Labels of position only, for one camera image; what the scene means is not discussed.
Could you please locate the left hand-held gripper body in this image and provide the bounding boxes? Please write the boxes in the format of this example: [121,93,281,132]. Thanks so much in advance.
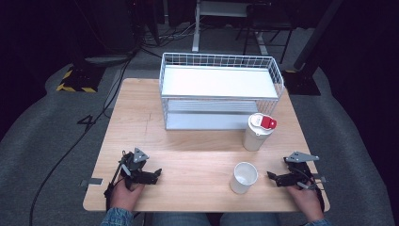
[118,147,151,190]

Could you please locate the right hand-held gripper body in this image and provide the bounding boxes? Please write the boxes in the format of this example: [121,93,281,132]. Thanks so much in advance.
[282,151,321,189]

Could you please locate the person's left hand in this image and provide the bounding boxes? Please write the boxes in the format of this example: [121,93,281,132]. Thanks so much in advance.
[109,176,146,213]

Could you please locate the person's right hand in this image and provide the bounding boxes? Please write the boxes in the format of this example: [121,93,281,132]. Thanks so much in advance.
[286,183,326,223]

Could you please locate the white paper cup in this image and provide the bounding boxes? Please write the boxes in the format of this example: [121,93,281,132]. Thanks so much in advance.
[229,161,260,195]

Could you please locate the grey tape strip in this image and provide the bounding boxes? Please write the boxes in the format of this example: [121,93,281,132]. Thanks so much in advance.
[80,177,104,187]

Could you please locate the white canister with red lid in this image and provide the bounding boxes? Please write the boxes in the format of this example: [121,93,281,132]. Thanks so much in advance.
[242,112,279,153]

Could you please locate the person's legs in jeans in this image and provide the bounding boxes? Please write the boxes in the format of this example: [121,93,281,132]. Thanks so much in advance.
[152,212,280,226]

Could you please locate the black stand with base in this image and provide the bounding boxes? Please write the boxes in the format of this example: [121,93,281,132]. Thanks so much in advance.
[280,0,344,97]

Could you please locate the yellow black striped stand base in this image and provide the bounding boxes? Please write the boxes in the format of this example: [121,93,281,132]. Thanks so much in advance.
[56,64,106,94]

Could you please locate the black chair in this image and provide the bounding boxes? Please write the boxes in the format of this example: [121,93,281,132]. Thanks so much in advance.
[234,2,296,65]

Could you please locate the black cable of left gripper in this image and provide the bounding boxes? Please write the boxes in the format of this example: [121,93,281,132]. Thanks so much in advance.
[104,151,130,210]

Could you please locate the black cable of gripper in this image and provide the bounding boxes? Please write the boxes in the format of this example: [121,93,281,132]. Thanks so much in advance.
[104,151,130,210]
[295,168,326,212]

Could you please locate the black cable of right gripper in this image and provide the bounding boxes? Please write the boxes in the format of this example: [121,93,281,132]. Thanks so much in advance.
[295,168,326,212]

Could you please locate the long black floor cable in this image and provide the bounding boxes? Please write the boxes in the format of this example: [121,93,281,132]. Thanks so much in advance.
[28,51,136,226]

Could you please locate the white wire shelf rack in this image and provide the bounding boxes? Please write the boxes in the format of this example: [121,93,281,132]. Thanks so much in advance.
[158,52,286,132]

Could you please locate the bundle of floor cables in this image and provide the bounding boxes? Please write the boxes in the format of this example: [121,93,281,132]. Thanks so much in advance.
[136,18,208,60]

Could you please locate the white desk frame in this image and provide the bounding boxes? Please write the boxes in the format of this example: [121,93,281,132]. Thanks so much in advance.
[191,0,270,57]

